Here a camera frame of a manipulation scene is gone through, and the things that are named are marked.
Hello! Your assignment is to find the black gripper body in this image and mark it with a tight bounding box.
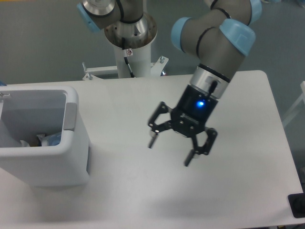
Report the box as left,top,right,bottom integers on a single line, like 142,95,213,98
171,85,218,137

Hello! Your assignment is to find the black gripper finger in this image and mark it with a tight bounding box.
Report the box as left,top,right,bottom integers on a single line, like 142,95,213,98
148,102,173,148
184,127,218,167

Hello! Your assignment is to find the clear plastic water bottle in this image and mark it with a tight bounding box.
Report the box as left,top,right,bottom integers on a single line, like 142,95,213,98
41,132,61,146

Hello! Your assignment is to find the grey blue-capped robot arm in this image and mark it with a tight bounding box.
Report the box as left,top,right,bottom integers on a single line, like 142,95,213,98
77,0,262,166

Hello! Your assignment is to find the white trash can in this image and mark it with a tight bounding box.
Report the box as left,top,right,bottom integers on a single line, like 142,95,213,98
0,86,91,187

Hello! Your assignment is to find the trash inside the can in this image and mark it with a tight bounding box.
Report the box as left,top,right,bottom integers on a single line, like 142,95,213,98
20,134,47,147

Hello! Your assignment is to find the black object at table edge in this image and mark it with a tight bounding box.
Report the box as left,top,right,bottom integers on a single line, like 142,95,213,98
288,193,305,219

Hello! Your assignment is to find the white pedestal base frame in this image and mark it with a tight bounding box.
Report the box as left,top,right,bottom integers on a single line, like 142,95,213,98
82,56,169,81

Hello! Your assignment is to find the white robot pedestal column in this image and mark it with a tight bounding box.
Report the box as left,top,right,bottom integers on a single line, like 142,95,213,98
113,44,151,78

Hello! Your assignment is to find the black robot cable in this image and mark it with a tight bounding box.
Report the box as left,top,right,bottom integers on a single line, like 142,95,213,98
121,37,136,78

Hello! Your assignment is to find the white frame at right edge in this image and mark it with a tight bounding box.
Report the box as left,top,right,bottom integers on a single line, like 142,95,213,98
282,81,305,128

